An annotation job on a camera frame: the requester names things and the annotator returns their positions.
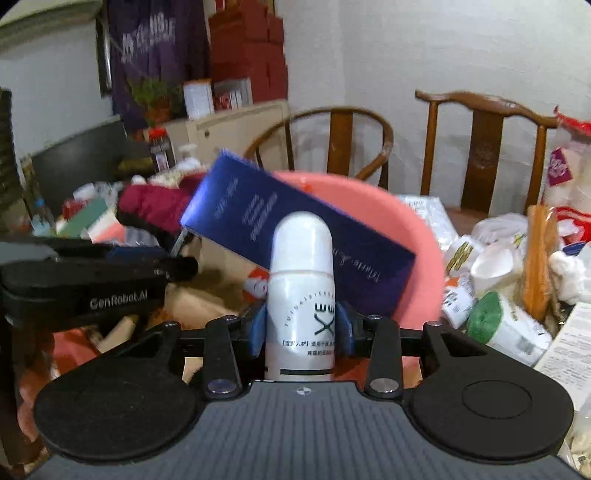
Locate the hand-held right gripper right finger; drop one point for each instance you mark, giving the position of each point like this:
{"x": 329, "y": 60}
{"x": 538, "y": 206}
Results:
{"x": 345, "y": 334}

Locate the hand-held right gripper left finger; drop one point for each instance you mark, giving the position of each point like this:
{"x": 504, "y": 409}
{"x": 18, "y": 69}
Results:
{"x": 257, "y": 334}

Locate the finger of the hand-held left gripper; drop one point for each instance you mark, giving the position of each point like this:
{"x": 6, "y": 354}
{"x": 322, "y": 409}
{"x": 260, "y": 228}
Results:
{"x": 129, "y": 254}
{"x": 180, "y": 268}

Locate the maroon padded jacket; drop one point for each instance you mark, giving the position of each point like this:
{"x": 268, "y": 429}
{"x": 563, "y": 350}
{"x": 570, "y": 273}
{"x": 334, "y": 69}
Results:
{"x": 152, "y": 203}

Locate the white plastic bottle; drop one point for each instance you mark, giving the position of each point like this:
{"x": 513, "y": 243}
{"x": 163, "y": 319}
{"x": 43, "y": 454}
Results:
{"x": 300, "y": 286}

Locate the dark blue box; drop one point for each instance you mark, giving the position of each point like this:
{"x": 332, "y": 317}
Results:
{"x": 240, "y": 203}

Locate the pink plastic basin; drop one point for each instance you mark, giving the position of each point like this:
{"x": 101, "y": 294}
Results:
{"x": 406, "y": 240}

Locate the orange and white packet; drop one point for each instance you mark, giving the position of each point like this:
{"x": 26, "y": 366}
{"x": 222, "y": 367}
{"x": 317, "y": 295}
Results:
{"x": 256, "y": 286}

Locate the green and white box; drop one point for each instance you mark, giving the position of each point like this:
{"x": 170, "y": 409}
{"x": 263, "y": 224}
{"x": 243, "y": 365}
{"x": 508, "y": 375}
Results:
{"x": 92, "y": 218}

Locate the large dark metal bowl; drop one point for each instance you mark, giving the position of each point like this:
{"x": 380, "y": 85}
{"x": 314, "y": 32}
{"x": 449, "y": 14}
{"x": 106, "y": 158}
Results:
{"x": 83, "y": 157}

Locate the dark sauce bottle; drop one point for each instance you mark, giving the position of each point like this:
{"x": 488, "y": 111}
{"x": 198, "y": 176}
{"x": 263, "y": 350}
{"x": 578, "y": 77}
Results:
{"x": 161, "y": 150}

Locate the beige cabinet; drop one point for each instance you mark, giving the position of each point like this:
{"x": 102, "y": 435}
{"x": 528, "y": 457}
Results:
{"x": 231, "y": 134}

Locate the potted plant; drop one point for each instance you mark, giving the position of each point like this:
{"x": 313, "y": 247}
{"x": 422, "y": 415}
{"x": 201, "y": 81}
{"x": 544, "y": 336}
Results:
{"x": 159, "y": 110}

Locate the green and white packet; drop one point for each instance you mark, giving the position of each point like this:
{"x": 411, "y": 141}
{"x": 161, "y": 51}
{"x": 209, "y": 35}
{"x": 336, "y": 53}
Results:
{"x": 503, "y": 323}

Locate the white paper cup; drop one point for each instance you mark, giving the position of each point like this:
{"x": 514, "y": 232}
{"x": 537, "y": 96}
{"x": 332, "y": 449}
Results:
{"x": 491, "y": 268}

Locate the white carton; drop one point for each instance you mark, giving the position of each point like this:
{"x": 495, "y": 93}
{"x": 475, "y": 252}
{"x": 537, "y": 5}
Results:
{"x": 198, "y": 99}

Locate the red and white box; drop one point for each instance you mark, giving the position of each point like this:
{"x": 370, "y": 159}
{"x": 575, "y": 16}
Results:
{"x": 233, "y": 94}

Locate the round-back wooden chair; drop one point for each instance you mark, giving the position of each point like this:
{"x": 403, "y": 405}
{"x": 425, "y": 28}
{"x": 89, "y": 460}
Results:
{"x": 341, "y": 138}

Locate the orange snack bag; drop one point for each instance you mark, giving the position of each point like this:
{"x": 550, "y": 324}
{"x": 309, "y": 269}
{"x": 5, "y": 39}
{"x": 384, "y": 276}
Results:
{"x": 538, "y": 263}

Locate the purple hanging cloth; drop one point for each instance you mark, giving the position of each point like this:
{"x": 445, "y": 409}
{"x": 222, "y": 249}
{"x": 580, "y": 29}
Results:
{"x": 152, "y": 46}

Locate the white instruction leaflet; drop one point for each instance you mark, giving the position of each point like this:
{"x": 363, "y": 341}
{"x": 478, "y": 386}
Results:
{"x": 568, "y": 350}

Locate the stack of red boxes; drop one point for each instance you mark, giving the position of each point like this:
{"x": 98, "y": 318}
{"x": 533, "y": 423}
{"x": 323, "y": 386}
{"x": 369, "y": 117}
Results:
{"x": 249, "y": 50}

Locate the straight-back wooden chair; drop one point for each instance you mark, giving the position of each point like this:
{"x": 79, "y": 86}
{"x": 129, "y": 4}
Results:
{"x": 485, "y": 147}

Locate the white air conditioner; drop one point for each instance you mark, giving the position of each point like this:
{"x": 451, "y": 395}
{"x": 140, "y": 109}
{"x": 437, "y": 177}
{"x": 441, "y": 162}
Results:
{"x": 51, "y": 23}

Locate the clear bag of paper cups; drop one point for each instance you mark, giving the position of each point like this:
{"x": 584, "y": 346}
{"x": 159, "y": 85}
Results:
{"x": 570, "y": 180}

